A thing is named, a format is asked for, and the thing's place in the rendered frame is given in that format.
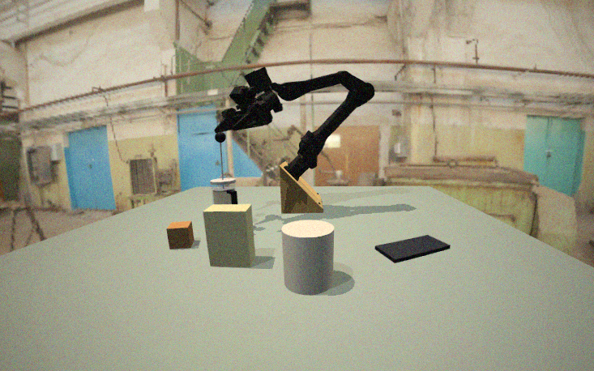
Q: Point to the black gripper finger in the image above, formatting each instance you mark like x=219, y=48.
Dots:
x=226, y=123
x=249, y=120

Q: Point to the french press coffee maker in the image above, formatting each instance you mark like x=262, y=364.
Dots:
x=223, y=189

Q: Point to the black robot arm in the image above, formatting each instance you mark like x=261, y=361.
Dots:
x=312, y=143

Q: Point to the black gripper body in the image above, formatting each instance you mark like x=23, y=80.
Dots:
x=261, y=105

